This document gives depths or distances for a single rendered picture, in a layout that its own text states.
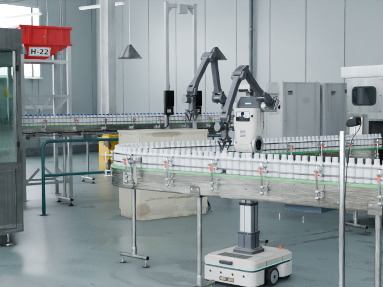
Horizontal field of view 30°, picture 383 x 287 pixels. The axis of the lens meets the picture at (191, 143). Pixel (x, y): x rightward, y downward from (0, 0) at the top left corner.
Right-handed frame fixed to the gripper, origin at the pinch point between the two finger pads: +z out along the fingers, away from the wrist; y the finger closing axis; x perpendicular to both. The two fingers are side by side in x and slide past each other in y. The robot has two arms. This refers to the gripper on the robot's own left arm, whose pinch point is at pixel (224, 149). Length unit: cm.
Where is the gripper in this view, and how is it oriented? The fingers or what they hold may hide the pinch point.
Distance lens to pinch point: 548.2
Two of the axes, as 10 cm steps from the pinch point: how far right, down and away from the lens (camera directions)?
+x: -7.8, -0.4, 6.3
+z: -0.1, 10.0, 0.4
